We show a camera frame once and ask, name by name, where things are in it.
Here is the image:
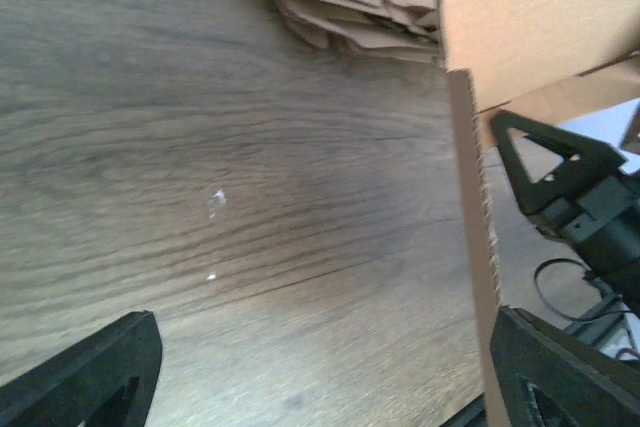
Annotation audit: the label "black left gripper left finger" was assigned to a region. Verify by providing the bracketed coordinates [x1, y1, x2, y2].
[1, 311, 163, 426]

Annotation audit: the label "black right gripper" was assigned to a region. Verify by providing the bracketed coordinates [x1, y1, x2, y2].
[490, 110, 639, 292]

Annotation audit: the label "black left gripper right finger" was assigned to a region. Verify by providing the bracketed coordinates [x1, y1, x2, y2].
[490, 306, 639, 427]

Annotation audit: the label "cardboard box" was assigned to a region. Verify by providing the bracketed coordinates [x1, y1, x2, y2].
[439, 0, 639, 426]

